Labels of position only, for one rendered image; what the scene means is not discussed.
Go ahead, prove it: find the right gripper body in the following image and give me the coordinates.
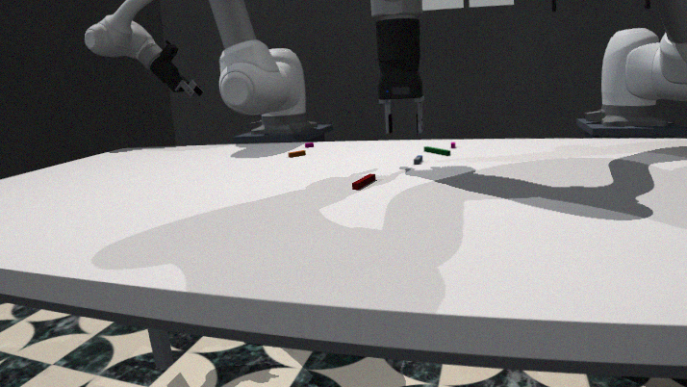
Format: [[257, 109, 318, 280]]
[[139, 40, 189, 92]]

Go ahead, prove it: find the red rod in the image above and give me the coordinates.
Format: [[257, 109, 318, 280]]
[[352, 174, 375, 190]]

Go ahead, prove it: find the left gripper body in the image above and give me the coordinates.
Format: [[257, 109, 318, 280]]
[[370, 0, 422, 99]]

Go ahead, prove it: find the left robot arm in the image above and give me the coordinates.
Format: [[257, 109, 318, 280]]
[[584, 0, 687, 127]]

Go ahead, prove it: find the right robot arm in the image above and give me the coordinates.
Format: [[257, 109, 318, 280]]
[[85, 0, 318, 135]]

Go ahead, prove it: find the green rod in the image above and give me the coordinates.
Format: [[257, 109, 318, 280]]
[[424, 146, 450, 156]]

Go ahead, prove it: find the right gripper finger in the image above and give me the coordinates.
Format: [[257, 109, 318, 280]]
[[189, 80, 204, 96], [175, 80, 195, 97]]

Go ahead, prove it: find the orange-brown rod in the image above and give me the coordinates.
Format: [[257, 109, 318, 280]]
[[289, 150, 306, 158]]

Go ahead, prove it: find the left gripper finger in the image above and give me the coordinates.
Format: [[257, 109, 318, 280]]
[[379, 99, 393, 134], [415, 96, 424, 133]]

